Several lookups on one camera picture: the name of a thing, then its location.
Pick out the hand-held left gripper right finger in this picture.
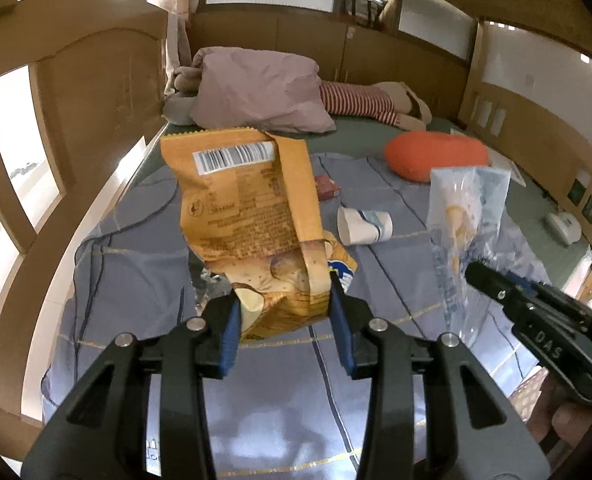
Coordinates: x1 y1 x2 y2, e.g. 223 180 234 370
328 272 549 480

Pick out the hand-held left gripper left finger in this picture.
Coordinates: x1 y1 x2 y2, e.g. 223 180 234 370
21 295 241 480

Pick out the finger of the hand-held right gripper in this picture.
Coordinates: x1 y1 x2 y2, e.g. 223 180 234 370
464 260 524 313
506 271 592 317

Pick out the clear plastic bag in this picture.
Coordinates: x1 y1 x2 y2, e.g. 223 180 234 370
426 165 512 346

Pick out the yellow snack bag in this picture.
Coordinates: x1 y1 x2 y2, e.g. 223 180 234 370
160 127 359 343

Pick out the person's right hand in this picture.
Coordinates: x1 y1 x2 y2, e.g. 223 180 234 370
526 375 592 456

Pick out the beige perforated basket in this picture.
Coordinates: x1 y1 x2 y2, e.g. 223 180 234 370
508 366 551 421

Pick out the clear plastic wrapper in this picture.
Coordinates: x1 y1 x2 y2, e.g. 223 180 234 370
190 255 233 306

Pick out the white device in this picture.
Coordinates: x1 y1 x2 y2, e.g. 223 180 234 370
547 211 582 247

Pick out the green bed sheet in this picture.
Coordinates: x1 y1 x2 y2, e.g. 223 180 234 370
126 112 592 311

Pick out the white paper cup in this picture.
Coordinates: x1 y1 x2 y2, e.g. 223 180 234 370
337 206 393 247

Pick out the blue blanket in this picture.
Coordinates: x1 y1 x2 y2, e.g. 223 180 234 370
41 150 551 480

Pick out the white paper sheet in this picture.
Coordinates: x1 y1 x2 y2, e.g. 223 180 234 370
450 127 524 186

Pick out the red box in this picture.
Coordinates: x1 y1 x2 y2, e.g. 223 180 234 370
315 175 341 198

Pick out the orange pillow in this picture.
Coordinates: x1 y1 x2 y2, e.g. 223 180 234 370
384 131 490 183

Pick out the slatted wooden bed board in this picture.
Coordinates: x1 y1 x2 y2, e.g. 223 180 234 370
458 20 592 301

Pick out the striped plush toy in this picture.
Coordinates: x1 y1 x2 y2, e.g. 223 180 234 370
318 80 433 132

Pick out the pink pillow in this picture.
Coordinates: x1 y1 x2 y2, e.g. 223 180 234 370
191 46 337 134

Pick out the beige plush toy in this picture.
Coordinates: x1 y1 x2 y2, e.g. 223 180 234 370
170 66 201 96

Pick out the hanging pale cloth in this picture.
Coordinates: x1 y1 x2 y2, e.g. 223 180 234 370
163 10 193 96

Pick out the arched wooden bed board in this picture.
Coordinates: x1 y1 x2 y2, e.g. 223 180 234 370
0 0 169 441

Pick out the wooden cabinet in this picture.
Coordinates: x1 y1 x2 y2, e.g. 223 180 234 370
188 10 469 121

